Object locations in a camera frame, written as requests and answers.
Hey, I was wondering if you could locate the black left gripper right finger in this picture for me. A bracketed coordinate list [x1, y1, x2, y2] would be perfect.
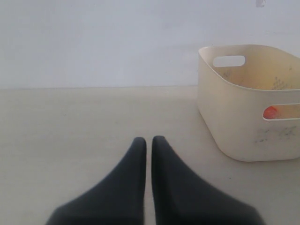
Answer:
[151, 136, 265, 225]

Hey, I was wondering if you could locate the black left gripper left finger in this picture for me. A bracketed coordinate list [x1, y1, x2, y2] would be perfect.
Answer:
[46, 137, 147, 225]

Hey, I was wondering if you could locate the orange cap tube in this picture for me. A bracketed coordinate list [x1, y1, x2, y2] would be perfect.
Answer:
[263, 106, 278, 120]

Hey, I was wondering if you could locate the cream plastic bin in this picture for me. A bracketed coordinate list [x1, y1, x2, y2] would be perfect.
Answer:
[197, 45, 300, 162]

